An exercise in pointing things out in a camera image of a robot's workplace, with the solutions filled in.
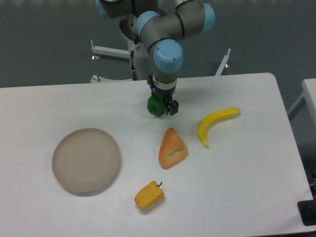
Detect green bell pepper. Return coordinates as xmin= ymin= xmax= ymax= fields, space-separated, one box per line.
xmin=147 ymin=95 xmax=169 ymax=118

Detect beige round plate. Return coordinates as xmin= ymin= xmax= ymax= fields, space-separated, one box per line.
xmin=51 ymin=128 xmax=121 ymax=197

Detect white side table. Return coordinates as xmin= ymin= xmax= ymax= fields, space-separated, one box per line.
xmin=287 ymin=78 xmax=316 ymax=124

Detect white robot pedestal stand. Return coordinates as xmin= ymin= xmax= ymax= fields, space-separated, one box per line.
xmin=89 ymin=9 xmax=232 ymax=83

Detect yellow banana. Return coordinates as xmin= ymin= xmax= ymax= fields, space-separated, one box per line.
xmin=197 ymin=107 xmax=241 ymax=148

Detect orange bread slice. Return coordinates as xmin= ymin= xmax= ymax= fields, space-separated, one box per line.
xmin=158 ymin=127 xmax=189 ymax=169

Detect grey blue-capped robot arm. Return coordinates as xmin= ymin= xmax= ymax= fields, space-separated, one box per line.
xmin=95 ymin=0 xmax=215 ymax=115

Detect black box at edge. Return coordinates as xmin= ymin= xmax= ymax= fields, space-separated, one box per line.
xmin=297 ymin=199 xmax=316 ymax=226

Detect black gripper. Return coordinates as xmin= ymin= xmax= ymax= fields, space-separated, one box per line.
xmin=147 ymin=74 xmax=179 ymax=116

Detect black cable on pedestal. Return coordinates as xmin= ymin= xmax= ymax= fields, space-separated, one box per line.
xmin=130 ymin=39 xmax=139 ymax=81

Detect yellow bell pepper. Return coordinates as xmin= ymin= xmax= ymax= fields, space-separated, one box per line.
xmin=134 ymin=181 xmax=165 ymax=210

